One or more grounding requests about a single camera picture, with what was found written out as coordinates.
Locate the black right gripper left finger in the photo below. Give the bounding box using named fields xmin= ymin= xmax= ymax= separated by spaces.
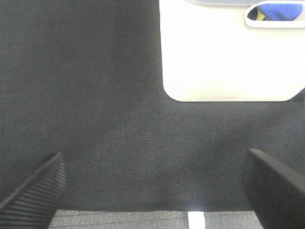
xmin=0 ymin=153 xmax=66 ymax=229

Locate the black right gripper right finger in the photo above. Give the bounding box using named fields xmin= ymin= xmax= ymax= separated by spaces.
xmin=242 ymin=149 xmax=305 ymax=229

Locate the blue microfibre towel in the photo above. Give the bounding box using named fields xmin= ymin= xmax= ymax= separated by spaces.
xmin=258 ymin=3 xmax=305 ymax=21

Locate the white floor tape strip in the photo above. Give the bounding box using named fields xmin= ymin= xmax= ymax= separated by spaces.
xmin=187 ymin=211 xmax=206 ymax=229

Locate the black table mat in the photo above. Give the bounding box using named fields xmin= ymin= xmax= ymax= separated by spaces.
xmin=0 ymin=0 xmax=305 ymax=211

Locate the cream plastic basket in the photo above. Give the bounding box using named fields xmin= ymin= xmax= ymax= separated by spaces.
xmin=159 ymin=0 xmax=305 ymax=102

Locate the yellow cloth in cream basket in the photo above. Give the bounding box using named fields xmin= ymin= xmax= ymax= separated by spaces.
xmin=254 ymin=7 xmax=265 ymax=21

